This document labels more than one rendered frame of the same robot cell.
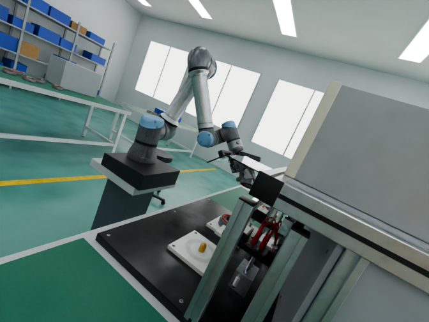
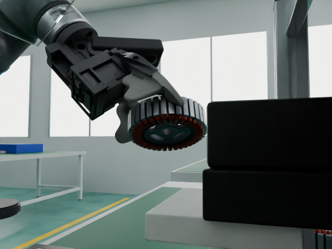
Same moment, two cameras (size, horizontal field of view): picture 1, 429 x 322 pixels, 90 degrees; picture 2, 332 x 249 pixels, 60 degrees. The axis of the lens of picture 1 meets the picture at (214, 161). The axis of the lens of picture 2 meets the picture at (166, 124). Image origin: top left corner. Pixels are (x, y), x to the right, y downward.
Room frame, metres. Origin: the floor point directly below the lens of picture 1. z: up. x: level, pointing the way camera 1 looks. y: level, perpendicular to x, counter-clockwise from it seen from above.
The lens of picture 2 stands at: (0.68, -0.17, 0.91)
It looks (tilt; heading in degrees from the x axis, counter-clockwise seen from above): 3 degrees up; 353
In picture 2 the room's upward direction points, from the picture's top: straight up
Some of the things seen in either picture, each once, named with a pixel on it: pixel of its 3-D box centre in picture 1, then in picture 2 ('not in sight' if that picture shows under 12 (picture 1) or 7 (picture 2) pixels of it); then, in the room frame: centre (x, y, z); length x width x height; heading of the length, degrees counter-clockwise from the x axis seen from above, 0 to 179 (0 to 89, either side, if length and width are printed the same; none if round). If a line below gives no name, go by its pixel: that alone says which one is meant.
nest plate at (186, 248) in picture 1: (200, 252); not in sight; (0.60, -0.07, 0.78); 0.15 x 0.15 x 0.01; 67
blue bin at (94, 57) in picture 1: (94, 57); not in sight; (6.23, 4.31, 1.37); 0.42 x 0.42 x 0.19; 67
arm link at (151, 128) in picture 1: (150, 128); not in sight; (1.10, 0.37, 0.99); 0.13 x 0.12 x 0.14; 169
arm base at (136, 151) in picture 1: (143, 149); not in sight; (1.09, 0.36, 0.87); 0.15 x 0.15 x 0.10
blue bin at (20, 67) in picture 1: (13, 68); not in sight; (4.74, 4.96, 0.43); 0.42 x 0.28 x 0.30; 68
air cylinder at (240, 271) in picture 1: (244, 276); not in sight; (0.54, -0.20, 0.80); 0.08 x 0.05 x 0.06; 157
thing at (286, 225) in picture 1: (298, 199); not in sight; (0.64, -0.28, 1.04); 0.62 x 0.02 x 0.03; 157
